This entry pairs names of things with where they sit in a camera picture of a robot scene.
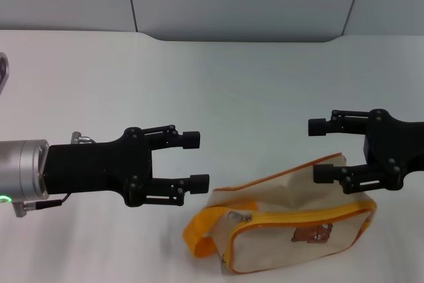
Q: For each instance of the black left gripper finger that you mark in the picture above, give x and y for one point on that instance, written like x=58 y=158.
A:
x=198 y=184
x=190 y=140

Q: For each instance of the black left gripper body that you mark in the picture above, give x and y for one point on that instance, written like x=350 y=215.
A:
x=92 y=167

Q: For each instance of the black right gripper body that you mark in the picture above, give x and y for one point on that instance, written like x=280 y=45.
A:
x=397 y=147

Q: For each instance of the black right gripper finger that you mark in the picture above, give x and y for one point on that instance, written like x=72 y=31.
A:
x=316 y=127
x=323 y=173

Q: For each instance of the silver zipper pull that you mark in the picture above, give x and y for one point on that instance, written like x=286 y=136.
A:
x=241 y=217

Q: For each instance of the beige food bag yellow zipper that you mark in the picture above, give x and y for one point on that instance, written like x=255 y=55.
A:
x=281 y=250

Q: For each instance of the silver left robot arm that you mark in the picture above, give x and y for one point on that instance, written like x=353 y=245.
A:
x=23 y=170

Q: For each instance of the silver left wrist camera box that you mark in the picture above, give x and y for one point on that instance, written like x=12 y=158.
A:
x=3 y=72

